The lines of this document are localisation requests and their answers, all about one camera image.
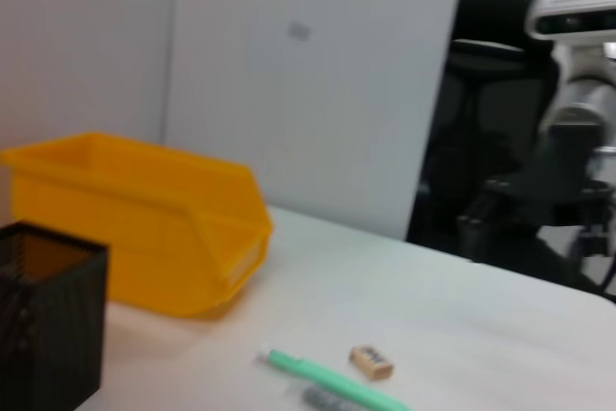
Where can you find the mint green pen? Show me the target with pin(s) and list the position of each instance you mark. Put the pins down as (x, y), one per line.
(332, 379)

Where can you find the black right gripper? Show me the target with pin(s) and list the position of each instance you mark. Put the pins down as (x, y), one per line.
(563, 189)

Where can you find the black mesh pen holder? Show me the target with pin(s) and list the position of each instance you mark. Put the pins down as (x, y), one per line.
(48, 319)

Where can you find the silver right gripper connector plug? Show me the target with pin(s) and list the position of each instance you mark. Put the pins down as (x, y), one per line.
(606, 152)

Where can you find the yellow plastic storage bin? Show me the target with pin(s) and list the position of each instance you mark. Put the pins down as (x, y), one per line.
(144, 228)

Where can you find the black office chair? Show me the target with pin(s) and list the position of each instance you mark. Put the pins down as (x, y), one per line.
(481, 103)

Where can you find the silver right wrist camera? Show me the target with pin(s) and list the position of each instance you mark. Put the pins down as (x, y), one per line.
(572, 11)

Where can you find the beige eraser with barcode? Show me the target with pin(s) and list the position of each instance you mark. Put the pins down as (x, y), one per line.
(371, 362)

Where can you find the grey glitter pen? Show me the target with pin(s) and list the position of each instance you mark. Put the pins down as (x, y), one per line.
(327, 399)

